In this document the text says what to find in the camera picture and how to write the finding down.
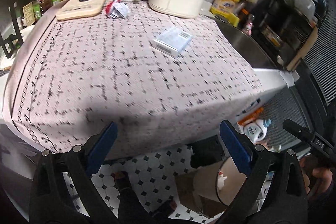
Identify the cream kitchen scale board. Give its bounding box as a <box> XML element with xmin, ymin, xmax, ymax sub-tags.
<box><xmin>56</xmin><ymin>0</ymin><xmax>106</xmax><ymax>21</ymax></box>

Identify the white red wrapper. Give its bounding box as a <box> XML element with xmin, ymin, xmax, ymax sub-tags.
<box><xmin>105</xmin><ymin>0</ymin><xmax>130</xmax><ymax>19</ymax></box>

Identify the white detergent bottle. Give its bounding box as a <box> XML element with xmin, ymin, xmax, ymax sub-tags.
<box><xmin>243</xmin><ymin>119</ymin><xmax>272</xmax><ymax>144</ymax></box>

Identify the grey barcode cardboard box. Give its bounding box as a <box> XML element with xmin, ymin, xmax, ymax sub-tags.
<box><xmin>150</xmin><ymin>27</ymin><xmax>193</xmax><ymax>58</ymax></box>

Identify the brown cardboard trash bin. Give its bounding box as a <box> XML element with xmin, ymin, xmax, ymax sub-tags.
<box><xmin>175</xmin><ymin>157</ymin><xmax>247</xmax><ymax>218</ymax></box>

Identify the steel kitchen sink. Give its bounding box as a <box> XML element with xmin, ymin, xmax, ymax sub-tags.
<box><xmin>215</xmin><ymin>18</ymin><xmax>279</xmax><ymax>69</ymax></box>

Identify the black dish rack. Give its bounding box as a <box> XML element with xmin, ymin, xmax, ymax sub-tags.
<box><xmin>255</xmin><ymin>0</ymin><xmax>327</xmax><ymax>72</ymax></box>

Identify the person's right hand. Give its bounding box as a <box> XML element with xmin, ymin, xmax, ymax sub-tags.
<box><xmin>299</xmin><ymin>155</ymin><xmax>333</xmax><ymax>200</ymax></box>

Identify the yellow sponge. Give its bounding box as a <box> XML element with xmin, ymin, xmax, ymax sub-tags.
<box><xmin>227</xmin><ymin>13</ymin><xmax>240</xmax><ymax>27</ymax></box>

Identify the small pink bottle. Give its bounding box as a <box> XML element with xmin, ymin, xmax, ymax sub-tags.
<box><xmin>241</xmin><ymin>14</ymin><xmax>255</xmax><ymax>36</ymax></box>

